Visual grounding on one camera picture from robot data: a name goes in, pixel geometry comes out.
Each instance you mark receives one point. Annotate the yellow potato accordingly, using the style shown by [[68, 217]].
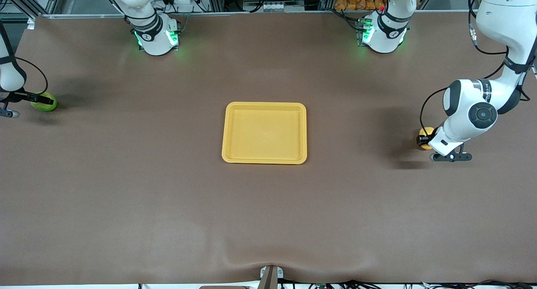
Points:
[[424, 147]]

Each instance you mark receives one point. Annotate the green apple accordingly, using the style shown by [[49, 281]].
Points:
[[46, 108]]

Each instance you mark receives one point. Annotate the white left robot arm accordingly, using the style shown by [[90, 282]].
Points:
[[465, 108]]

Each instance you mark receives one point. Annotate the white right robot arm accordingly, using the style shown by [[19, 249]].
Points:
[[155, 37]]

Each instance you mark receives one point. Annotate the yellow plastic tray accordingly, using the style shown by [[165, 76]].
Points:
[[264, 134]]

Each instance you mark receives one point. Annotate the aluminium frame profile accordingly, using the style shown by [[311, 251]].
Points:
[[29, 1]]

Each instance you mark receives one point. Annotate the metal table clamp bracket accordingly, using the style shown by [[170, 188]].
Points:
[[271, 277]]

